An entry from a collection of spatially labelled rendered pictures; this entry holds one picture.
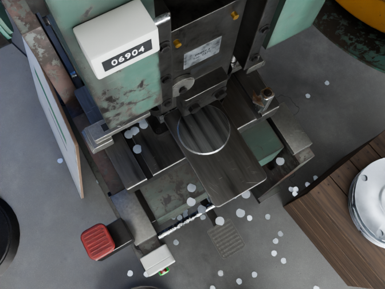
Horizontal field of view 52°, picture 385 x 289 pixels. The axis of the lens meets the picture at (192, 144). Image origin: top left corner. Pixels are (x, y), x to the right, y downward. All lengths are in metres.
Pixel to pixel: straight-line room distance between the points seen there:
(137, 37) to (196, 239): 1.34
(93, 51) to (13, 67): 1.64
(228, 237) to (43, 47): 0.91
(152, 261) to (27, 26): 0.63
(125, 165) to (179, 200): 0.17
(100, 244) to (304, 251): 1.02
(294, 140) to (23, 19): 0.74
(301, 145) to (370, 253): 0.50
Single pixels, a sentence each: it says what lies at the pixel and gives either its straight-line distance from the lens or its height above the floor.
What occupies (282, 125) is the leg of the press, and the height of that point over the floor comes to 0.64.
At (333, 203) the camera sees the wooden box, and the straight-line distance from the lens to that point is 1.42.
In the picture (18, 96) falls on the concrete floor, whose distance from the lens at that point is 1.94.
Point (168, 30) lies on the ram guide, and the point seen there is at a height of 1.24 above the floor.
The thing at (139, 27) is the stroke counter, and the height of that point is 1.33.
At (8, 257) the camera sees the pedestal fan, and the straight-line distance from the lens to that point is 1.76.
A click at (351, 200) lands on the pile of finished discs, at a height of 0.38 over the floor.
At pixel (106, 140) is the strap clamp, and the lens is 0.98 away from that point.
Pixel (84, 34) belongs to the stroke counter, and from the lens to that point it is 0.39.
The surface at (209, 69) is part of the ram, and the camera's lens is 0.76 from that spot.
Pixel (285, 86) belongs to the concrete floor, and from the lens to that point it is 1.90.
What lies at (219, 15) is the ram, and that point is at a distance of 0.62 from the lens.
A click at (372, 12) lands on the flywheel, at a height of 1.03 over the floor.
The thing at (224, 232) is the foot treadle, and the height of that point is 0.16.
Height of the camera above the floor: 1.65
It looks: 73 degrees down
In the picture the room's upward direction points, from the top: 7 degrees clockwise
